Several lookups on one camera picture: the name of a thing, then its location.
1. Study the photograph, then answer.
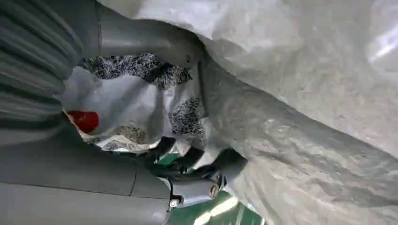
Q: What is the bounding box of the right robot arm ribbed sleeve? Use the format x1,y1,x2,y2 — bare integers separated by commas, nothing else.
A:
0,0,83,147

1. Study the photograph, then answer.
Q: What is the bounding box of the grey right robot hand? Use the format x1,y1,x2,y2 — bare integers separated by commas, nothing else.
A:
0,0,248,225

